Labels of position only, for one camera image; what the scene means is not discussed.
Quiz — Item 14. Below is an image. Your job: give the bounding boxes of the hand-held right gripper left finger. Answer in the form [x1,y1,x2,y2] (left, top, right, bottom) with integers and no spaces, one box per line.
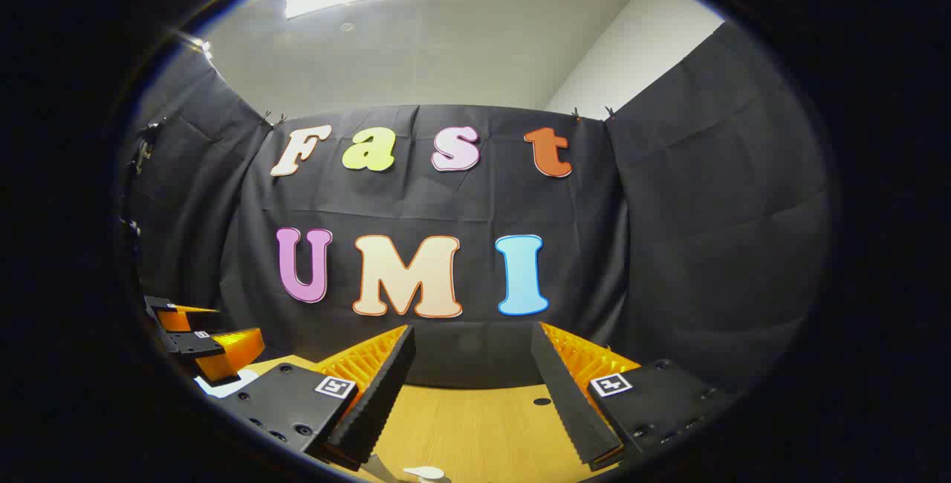
[221,325,417,470]

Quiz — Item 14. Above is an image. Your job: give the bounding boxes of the black backdrop cloth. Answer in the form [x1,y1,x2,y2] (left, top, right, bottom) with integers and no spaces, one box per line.
[123,19,833,395]

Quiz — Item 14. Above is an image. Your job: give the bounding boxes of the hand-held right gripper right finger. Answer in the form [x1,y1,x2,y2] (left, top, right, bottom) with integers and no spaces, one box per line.
[530,322,738,470]

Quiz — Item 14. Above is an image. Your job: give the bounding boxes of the light blue suitcase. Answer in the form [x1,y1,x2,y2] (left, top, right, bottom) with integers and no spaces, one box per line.
[195,369,448,483]

